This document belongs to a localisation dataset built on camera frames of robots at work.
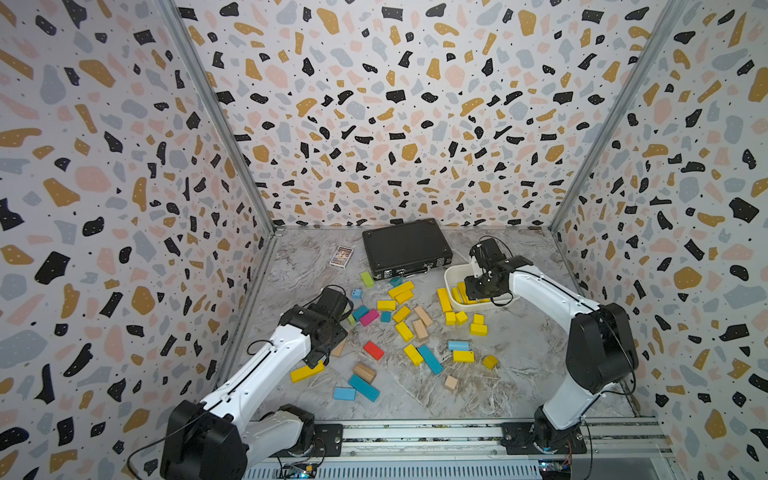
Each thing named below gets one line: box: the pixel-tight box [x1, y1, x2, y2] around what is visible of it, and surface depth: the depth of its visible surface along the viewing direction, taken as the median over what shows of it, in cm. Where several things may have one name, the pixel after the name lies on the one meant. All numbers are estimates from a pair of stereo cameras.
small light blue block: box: [333, 387, 356, 401], surface depth 84 cm
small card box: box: [329, 246, 354, 269], surface depth 112 cm
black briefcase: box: [362, 218, 453, 281], surface depth 109 cm
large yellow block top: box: [388, 281, 415, 304], surface depth 105 cm
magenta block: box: [360, 309, 379, 326], surface depth 97 cm
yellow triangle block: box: [482, 355, 498, 370], surface depth 89 cm
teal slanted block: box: [418, 344, 444, 375], surface depth 89 cm
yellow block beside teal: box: [403, 344, 424, 367], surface depth 89 cm
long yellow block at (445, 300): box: [437, 288, 453, 313], surface depth 99 cm
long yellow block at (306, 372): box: [290, 360, 325, 384], surface depth 85 cm
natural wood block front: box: [354, 362, 377, 383], surface depth 85 cm
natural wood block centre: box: [412, 319, 429, 340], surface depth 93 cm
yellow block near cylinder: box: [453, 350, 475, 363], surface depth 89 cm
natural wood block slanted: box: [415, 306, 433, 328], surface depth 99 cm
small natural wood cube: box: [444, 375, 459, 392], surface depth 83 cm
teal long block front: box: [348, 374, 381, 402], surface depth 83 cm
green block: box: [360, 271, 375, 288], surface depth 108 cm
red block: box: [364, 340, 385, 361], surface depth 92 cm
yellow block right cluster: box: [470, 318, 489, 337], surface depth 94 cm
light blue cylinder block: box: [448, 340, 471, 351], surface depth 90 cm
